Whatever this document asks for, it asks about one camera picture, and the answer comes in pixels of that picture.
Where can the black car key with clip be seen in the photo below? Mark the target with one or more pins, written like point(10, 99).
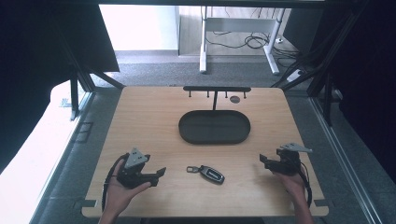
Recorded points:
point(212, 174)

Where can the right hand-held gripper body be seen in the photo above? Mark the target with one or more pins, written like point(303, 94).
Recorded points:
point(288, 161)

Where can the white power strip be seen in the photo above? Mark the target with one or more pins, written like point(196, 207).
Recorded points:
point(295, 75)

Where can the black key rack with tray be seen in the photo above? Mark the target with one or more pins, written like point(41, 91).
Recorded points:
point(214, 128)

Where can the person's right hand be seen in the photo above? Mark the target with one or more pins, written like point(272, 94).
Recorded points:
point(292, 185)

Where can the dark curtain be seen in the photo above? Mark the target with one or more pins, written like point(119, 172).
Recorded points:
point(367, 93)
point(31, 62)

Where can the black metal stand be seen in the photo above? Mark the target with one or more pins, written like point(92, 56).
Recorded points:
point(327, 71)
point(74, 93)

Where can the white desk frame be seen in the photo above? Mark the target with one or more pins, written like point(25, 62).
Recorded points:
point(204, 37)

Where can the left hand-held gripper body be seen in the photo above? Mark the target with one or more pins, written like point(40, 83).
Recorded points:
point(134, 158)

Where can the grey round table grommet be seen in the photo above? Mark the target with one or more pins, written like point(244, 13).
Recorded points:
point(235, 99)

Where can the aluminium rail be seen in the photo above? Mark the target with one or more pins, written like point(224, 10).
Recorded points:
point(342, 161)

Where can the person's left hand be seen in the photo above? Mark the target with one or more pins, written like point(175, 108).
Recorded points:
point(120, 194)

